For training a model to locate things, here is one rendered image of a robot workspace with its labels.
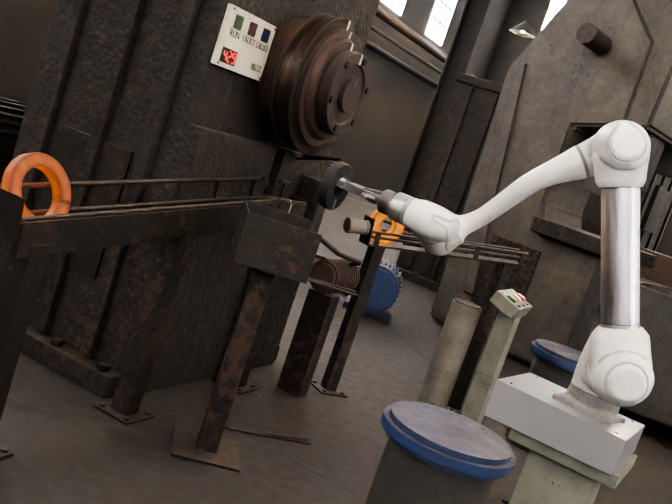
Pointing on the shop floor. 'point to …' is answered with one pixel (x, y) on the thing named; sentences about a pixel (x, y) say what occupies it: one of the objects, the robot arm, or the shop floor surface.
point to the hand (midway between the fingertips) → (337, 181)
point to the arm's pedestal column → (550, 484)
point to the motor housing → (315, 324)
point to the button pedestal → (494, 354)
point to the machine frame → (71, 291)
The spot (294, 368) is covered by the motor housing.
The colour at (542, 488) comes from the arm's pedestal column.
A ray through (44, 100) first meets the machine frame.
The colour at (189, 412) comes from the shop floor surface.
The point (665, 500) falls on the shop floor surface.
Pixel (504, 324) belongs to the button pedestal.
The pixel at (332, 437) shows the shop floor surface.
